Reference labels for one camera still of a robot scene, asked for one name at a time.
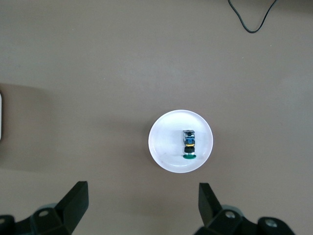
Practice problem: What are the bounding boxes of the white round plate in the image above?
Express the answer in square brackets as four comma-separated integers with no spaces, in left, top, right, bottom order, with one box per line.
[148,109,214,174]

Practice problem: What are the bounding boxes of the green push button switch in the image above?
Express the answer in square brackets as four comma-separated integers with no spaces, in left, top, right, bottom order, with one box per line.
[181,128,198,161]

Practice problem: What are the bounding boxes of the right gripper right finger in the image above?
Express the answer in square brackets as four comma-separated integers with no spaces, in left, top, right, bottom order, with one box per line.
[193,182,294,235]

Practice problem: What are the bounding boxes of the white lunch box grey clips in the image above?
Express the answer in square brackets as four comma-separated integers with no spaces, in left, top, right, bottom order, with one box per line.
[0,91,3,141]

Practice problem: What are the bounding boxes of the thin black looped cable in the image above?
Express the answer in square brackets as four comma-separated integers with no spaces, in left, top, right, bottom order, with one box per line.
[227,0,278,33]

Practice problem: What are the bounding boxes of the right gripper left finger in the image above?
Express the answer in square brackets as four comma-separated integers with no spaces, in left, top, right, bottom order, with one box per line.
[0,181,89,235]

